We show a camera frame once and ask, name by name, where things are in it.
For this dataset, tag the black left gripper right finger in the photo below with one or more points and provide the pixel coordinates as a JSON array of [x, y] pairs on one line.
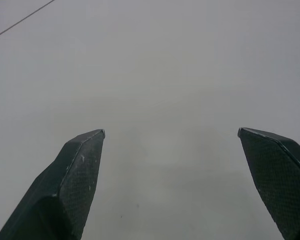
[[277, 180]]

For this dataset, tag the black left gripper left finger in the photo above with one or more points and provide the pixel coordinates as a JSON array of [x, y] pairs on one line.
[[65, 190]]

